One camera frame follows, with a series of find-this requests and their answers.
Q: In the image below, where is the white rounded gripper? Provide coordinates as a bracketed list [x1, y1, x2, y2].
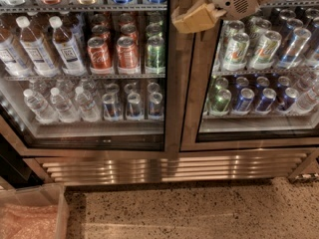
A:
[171, 0, 259, 34]

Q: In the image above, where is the glass fridge door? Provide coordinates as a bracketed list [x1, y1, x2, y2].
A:
[181, 0, 319, 150]
[0, 0, 191, 157]

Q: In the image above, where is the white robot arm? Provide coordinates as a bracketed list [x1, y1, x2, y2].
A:
[171, 0, 276, 34]

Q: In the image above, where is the water bottle right fridge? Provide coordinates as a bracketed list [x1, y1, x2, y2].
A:
[294, 84, 319, 114]

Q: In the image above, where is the stainless steel fridge grille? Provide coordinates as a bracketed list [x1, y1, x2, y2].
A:
[25, 146, 318, 186]

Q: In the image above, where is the left white lemon-lime can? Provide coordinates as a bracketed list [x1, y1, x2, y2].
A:
[222, 33, 250, 71]

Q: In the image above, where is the white lemon-lime can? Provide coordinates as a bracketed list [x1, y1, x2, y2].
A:
[222, 33, 250, 71]
[248, 31, 282, 70]

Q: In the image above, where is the front green soda can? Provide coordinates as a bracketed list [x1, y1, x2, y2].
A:
[145, 36, 165, 74]

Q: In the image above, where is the right white lemon-lime can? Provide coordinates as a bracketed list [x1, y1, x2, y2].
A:
[248, 31, 282, 70]

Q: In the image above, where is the front right red cola can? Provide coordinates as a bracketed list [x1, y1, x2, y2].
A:
[116, 36, 140, 75]

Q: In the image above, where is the red cola can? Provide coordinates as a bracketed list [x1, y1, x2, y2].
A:
[116, 36, 140, 75]
[87, 37, 115, 75]

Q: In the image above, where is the green can lower shelf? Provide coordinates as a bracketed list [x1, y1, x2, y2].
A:
[209, 89, 231, 115]

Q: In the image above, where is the silver blue can middle shelf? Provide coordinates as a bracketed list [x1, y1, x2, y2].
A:
[276, 28, 311, 69]

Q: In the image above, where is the front left red cola can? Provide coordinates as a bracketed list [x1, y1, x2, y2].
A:
[87, 37, 115, 75]

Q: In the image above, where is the left blue can lower shelf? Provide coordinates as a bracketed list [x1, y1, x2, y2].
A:
[232, 88, 255, 115]

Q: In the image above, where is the right energy drink can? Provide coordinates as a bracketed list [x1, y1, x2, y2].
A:
[149, 92, 163, 120]

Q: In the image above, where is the energy drink can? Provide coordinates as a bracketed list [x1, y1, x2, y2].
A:
[127, 92, 144, 120]
[102, 94, 123, 121]
[149, 92, 163, 120]

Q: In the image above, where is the right blue can lower shelf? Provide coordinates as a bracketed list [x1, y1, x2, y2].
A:
[255, 88, 276, 113]

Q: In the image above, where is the middle energy drink can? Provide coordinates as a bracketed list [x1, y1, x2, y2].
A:
[127, 92, 144, 120]

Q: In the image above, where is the left energy drink can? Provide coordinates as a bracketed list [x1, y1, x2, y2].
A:
[102, 94, 123, 121]

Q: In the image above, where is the right tea bottle white cap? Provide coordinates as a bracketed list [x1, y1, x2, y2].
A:
[49, 16, 86, 76]

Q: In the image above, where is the tea bottle white cap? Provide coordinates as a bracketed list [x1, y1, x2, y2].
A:
[16, 16, 59, 77]
[49, 16, 86, 76]

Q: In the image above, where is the right water bottle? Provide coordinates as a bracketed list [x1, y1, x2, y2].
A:
[75, 87, 101, 122]

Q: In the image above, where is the water bottle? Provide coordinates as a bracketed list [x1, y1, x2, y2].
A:
[50, 88, 80, 123]
[23, 89, 59, 123]
[75, 87, 101, 122]

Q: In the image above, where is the middle tea bottle white cap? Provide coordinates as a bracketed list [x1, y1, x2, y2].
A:
[16, 16, 59, 77]

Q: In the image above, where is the middle water bottle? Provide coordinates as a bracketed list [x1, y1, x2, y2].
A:
[50, 88, 80, 123]

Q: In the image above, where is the left water bottle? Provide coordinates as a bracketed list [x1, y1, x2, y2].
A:
[23, 89, 59, 123]

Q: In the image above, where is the left tea bottle white label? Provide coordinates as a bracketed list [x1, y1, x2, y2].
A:
[0, 20, 34, 77]

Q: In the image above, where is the translucent plastic bin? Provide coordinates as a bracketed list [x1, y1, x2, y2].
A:
[0, 184, 69, 239]

